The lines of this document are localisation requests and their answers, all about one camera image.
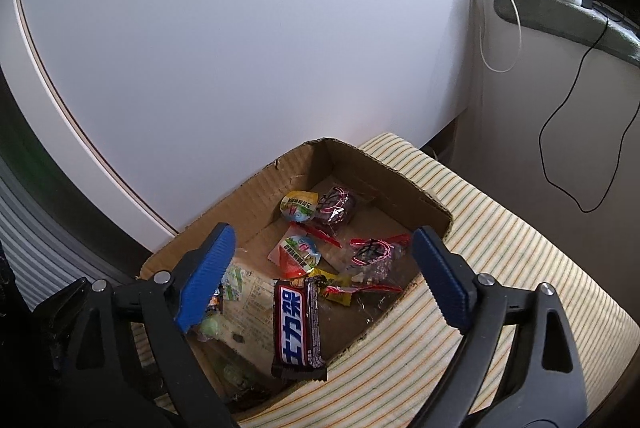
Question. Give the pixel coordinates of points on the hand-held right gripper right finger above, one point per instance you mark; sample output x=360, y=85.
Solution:
x=442, y=280

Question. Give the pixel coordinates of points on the white wardrobe door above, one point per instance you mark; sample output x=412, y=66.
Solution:
x=225, y=32

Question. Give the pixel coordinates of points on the clear bag of bread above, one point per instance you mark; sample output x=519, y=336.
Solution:
x=255, y=303

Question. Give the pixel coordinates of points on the dark green candy packet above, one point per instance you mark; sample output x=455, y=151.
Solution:
x=210, y=325

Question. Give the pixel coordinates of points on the red green snack packet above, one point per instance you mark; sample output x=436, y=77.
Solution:
x=299, y=255

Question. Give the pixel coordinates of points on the cardboard box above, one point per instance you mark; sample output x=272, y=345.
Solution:
x=360, y=167

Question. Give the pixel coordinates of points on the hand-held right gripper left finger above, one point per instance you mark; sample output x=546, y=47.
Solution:
x=205, y=278

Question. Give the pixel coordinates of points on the orange jelly cup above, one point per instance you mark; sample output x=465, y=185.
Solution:
x=299, y=208

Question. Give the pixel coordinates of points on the striped blanket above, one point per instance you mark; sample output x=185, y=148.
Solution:
x=500, y=233

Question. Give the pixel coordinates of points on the grey ribbed panel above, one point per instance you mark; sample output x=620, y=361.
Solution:
x=40, y=233

